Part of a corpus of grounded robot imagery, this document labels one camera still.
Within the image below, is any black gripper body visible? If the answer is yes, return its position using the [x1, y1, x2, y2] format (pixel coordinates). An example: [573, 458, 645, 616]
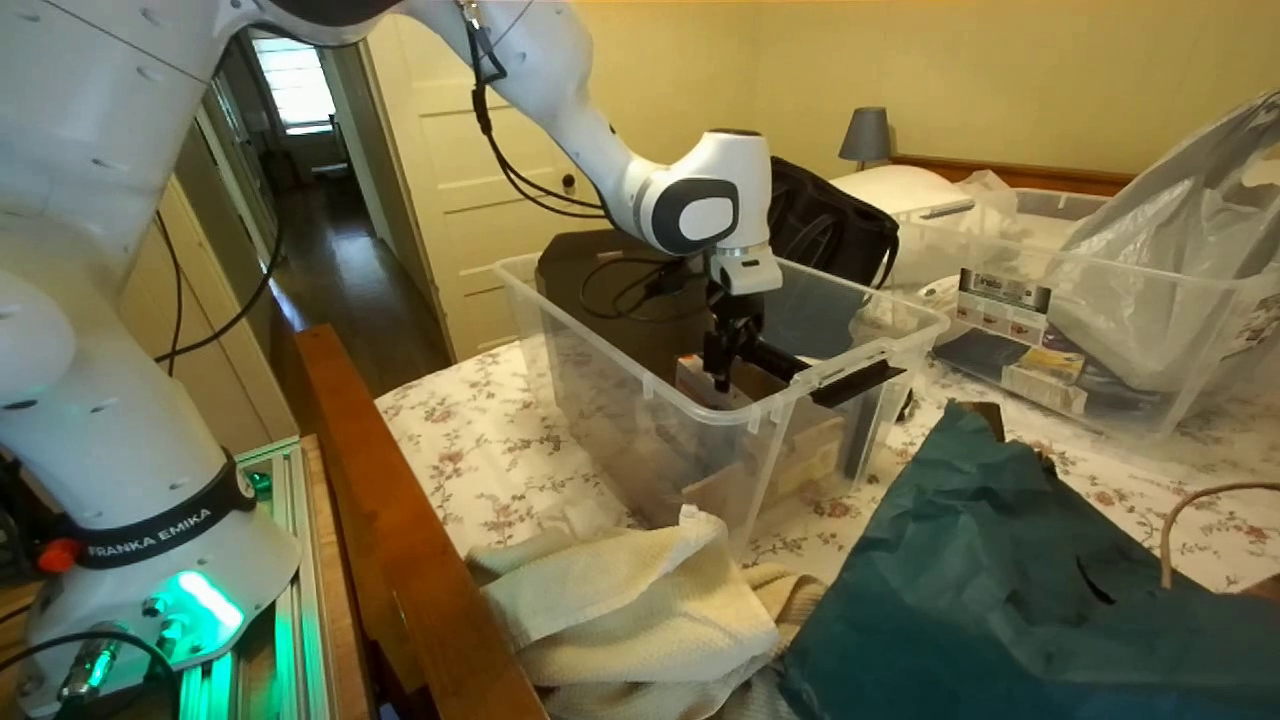
[699, 283, 773, 349]

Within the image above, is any clear plastic container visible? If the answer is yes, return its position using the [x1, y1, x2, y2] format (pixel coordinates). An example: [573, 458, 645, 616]
[494, 242, 955, 544]

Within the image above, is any brown cardboard box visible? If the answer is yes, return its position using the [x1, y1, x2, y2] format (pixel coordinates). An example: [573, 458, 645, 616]
[534, 227, 792, 405]

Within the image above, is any floral bed sheet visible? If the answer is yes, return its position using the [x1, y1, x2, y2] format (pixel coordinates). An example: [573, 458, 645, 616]
[375, 271, 1280, 600]

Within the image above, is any wooden bed footboard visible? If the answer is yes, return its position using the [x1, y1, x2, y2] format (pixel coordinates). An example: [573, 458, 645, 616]
[270, 322, 553, 720]

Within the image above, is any black tote bag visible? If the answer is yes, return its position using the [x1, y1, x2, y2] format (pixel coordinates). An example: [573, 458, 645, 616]
[766, 151, 903, 293]

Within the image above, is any grey table lamp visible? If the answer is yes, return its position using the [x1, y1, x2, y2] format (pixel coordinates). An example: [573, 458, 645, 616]
[835, 102, 900, 173]

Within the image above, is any black white labelled packet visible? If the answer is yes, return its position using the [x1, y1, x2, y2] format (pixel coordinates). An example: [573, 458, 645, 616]
[953, 265, 1058, 341]

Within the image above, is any cream cloth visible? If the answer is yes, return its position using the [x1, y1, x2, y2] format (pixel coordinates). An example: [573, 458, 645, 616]
[466, 498, 833, 720]

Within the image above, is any cream panel door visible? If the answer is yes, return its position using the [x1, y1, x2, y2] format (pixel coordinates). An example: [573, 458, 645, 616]
[360, 6, 598, 360]

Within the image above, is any teal cloth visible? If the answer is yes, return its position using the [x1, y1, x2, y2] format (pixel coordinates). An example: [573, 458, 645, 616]
[773, 394, 1280, 720]

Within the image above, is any translucent plastic bag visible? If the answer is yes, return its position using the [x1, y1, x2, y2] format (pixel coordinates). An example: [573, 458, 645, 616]
[916, 93, 1280, 446]

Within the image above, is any bright window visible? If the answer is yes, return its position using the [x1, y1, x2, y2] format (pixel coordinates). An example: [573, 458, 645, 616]
[251, 30, 341, 134]

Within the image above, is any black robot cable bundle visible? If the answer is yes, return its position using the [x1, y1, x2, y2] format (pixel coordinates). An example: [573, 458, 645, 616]
[455, 0, 631, 222]

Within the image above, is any thin brown cable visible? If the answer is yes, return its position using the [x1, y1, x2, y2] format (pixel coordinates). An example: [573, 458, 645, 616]
[1157, 479, 1280, 590]

